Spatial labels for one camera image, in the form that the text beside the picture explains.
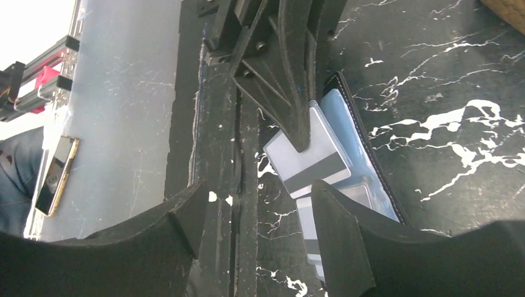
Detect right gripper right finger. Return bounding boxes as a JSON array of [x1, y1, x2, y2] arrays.
[[311, 181, 524, 296]]

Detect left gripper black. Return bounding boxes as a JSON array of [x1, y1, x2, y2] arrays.
[[196, 0, 347, 152]]

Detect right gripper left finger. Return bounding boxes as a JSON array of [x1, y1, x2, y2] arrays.
[[1, 182, 209, 296]]

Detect black leather card holder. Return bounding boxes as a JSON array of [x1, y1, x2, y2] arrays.
[[295, 71, 411, 283]]

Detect white card with magnetic stripe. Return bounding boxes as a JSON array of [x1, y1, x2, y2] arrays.
[[263, 101, 351, 199]]

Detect smartphone with gold edge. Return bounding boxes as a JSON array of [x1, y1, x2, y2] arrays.
[[35, 136, 80, 217]]

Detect brown woven organizer tray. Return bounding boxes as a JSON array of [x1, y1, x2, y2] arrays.
[[481, 0, 524, 27]]

